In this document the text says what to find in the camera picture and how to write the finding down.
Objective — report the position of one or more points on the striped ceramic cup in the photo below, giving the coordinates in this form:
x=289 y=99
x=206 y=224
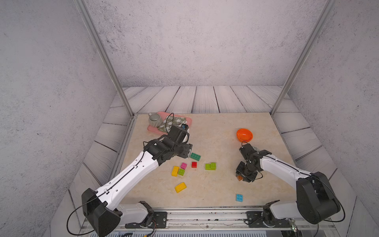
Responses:
x=155 y=120

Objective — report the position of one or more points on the light green small lego brick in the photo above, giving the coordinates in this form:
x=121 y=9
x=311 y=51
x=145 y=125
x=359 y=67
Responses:
x=181 y=172

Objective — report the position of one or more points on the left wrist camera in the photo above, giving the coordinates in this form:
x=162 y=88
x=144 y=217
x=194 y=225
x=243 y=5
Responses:
x=185 y=127

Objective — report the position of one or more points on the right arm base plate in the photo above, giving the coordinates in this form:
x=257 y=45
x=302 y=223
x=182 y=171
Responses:
x=254 y=219

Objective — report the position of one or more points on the aluminium frame post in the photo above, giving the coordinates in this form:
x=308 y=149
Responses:
x=82 y=8
x=325 y=14

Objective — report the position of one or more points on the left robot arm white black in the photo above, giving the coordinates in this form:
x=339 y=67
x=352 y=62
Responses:
x=101 y=206

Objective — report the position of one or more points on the right aluminium frame post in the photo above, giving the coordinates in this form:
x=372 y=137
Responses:
x=325 y=14

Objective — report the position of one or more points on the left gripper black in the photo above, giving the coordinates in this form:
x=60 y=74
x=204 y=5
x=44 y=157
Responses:
x=186 y=152

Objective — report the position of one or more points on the orange plastic bowl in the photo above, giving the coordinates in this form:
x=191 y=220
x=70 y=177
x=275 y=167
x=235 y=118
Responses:
x=244 y=135

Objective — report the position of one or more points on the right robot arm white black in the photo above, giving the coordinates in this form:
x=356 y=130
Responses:
x=315 y=198

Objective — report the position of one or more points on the yellow long lego brick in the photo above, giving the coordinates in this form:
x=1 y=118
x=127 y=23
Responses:
x=180 y=187

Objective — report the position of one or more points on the dark green long lego brick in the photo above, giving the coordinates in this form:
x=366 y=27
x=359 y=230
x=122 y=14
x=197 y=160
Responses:
x=195 y=157

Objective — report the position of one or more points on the green checkered cloth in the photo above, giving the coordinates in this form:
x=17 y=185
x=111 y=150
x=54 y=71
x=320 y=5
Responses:
x=170 y=121

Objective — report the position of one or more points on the pink plastic tray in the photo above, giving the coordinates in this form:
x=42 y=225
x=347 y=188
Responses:
x=164 y=115

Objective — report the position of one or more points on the cyan small lego brick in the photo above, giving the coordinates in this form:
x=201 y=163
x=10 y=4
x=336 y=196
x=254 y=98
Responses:
x=239 y=198

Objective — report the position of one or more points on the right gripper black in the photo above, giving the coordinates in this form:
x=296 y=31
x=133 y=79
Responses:
x=246 y=178

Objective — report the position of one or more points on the front aluminium rail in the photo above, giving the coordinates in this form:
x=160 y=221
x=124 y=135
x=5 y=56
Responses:
x=223 y=222

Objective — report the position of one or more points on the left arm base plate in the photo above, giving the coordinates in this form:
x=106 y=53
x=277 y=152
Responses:
x=157 y=221

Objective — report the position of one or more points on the left aluminium frame post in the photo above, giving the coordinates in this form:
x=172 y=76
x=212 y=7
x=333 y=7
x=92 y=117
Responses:
x=82 y=8

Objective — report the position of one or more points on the yellow lego brick upper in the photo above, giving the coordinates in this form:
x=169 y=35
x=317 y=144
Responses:
x=175 y=171

